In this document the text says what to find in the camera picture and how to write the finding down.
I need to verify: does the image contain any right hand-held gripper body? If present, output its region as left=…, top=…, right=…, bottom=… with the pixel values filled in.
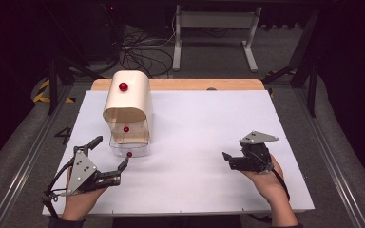
left=229, top=130, right=279, bottom=175

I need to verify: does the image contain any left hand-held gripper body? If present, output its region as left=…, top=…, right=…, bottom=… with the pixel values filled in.
left=66, top=145, right=122, bottom=197

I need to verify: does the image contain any clear low drawer red knob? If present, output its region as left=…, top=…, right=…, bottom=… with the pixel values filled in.
left=108, top=131, right=152, bottom=159

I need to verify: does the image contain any cream bread box with red knobs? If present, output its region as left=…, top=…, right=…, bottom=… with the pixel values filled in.
left=103, top=69, right=155, bottom=150

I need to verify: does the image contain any person's left hand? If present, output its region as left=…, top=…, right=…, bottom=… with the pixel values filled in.
left=62, top=186, right=107, bottom=212

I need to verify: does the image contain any person's right hand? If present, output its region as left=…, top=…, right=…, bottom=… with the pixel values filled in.
left=240, top=155, right=285, bottom=204

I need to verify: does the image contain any clear tall drawer red knob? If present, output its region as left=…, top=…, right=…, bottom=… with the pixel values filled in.
left=106, top=119, right=150, bottom=138

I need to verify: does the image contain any white table cover sheet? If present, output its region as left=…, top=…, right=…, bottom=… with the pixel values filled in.
left=42, top=89, right=316, bottom=217

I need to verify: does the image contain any black metal stand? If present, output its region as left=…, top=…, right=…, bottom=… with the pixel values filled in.
left=46, top=53, right=106, bottom=117
left=261, top=9, right=320, bottom=118

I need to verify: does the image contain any yellow black hazard tape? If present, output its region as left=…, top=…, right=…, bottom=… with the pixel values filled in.
left=32, top=79, right=77, bottom=105

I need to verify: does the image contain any black equipment case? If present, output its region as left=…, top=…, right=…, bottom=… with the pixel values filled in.
left=72, top=0, right=122, bottom=65

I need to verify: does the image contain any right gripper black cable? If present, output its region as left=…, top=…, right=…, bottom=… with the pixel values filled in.
left=248, top=168, right=292, bottom=224

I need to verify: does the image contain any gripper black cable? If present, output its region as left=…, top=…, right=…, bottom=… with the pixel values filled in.
left=42, top=157, right=77, bottom=220
left=248, top=168, right=292, bottom=224

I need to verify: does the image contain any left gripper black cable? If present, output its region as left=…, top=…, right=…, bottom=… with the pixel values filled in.
left=42, top=157, right=77, bottom=220

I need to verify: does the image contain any aluminium rail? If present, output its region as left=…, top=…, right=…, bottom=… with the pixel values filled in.
left=293, top=88, right=365, bottom=228
left=0, top=85, right=74, bottom=228

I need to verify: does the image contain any tangle of floor cables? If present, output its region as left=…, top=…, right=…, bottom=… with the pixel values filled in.
left=118, top=12, right=176, bottom=79

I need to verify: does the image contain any white metal stand frame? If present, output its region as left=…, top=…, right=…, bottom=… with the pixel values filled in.
left=172, top=4, right=262, bottom=73

